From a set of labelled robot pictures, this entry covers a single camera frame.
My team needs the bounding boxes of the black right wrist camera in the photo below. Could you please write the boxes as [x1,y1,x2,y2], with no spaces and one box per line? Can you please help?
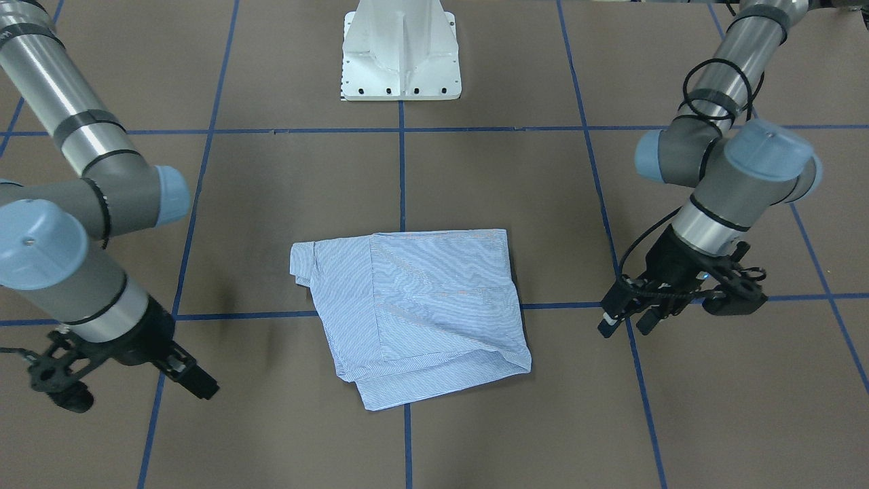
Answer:
[22,330,111,414]

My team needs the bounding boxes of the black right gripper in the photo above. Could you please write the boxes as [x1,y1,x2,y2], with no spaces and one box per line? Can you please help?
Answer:
[105,297,219,400]

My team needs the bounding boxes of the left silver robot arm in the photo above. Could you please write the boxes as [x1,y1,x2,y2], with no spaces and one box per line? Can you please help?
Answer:
[598,1,828,338]

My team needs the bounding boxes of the light blue striped shirt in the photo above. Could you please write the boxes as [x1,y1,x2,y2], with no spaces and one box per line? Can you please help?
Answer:
[289,228,533,412]

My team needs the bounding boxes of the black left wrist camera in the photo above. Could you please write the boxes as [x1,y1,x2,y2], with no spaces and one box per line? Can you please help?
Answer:
[695,241,769,316]

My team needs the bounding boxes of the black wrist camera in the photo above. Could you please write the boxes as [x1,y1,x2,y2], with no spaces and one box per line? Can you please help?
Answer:
[695,241,769,316]
[22,330,111,414]

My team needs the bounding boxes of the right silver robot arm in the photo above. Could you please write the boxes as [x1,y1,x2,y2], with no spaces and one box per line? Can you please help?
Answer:
[1,1,219,414]

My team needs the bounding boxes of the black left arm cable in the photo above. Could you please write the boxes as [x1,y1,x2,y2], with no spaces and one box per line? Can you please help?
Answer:
[616,0,766,286]

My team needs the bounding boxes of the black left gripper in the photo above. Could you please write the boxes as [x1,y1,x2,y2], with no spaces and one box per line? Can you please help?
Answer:
[597,225,719,338]

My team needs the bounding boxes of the white camera stand pedestal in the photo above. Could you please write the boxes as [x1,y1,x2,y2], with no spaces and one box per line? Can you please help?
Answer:
[339,1,462,101]

